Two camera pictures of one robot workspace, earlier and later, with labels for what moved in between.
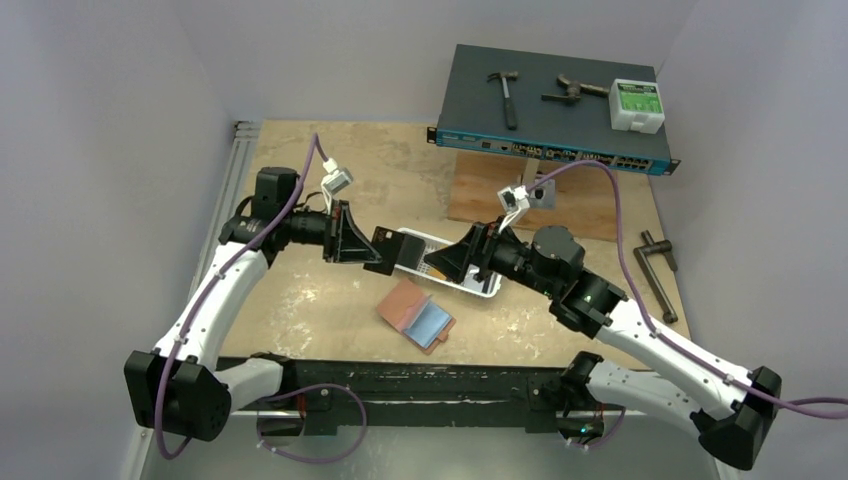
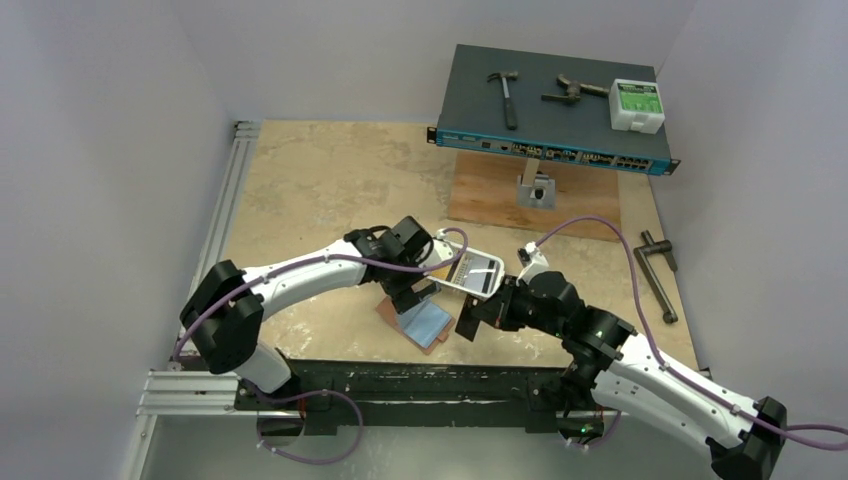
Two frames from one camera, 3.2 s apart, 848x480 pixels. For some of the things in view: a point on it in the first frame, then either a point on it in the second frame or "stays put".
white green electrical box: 635,105 stays put
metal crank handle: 662,246 stays put
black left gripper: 343,241 -> 403,297
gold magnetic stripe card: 435,273 stays put
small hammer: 511,116 stays put
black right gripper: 480,245 -> 489,312
